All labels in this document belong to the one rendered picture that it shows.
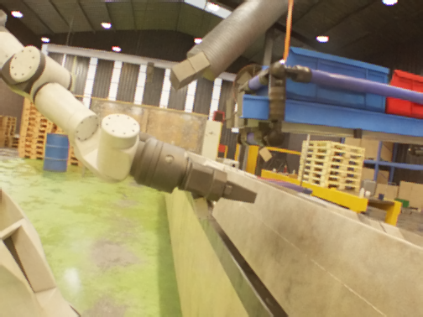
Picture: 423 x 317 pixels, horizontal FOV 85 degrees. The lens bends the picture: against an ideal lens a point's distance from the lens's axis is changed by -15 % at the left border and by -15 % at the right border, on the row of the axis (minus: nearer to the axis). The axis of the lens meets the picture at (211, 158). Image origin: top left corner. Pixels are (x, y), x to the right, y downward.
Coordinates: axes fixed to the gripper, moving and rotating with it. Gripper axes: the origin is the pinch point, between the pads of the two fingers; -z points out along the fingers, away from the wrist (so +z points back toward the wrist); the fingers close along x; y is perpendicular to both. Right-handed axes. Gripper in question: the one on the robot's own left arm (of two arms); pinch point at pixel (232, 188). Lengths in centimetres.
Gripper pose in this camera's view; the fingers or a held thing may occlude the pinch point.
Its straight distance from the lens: 53.1
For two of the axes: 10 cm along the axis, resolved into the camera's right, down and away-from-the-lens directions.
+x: -1.9, -0.7, 9.8
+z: -9.3, -3.1, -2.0
